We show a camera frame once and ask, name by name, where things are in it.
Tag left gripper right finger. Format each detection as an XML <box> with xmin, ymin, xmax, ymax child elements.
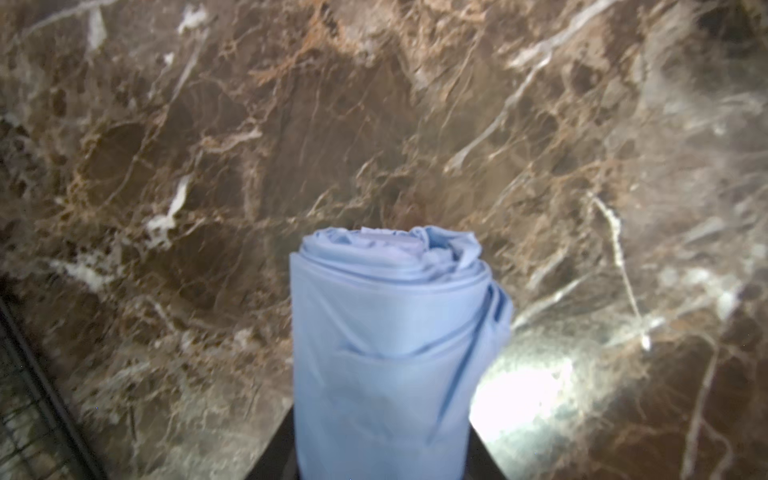
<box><xmin>465</xmin><ymin>425</ymin><xmax>507</xmax><ymax>480</ymax></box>

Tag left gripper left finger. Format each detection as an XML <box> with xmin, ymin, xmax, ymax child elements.
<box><xmin>245</xmin><ymin>407</ymin><xmax>299</xmax><ymax>480</ymax></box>

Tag black wire file rack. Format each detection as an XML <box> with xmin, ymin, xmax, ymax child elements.
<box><xmin>1</xmin><ymin>302</ymin><xmax>107</xmax><ymax>480</ymax></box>

